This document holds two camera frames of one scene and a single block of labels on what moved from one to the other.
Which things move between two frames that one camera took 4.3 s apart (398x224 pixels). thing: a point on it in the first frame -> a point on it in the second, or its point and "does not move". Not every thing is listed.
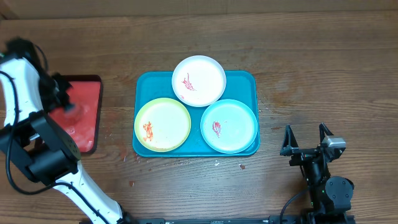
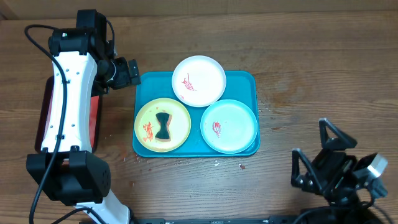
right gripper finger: (290, 142) -> (309, 181)
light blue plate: (229, 126) does not move
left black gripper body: (51, 88) -> (116, 74)
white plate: (199, 81) does not move
